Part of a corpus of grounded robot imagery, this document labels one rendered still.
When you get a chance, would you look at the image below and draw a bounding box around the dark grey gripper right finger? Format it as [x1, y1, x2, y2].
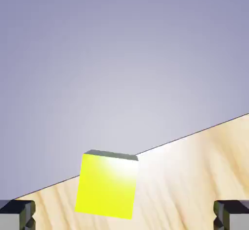
[213, 199, 249, 230]

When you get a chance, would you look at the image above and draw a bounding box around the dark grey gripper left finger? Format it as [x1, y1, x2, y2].
[0, 199, 36, 230]

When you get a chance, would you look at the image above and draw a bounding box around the small yellow cube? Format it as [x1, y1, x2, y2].
[74, 149, 140, 220]

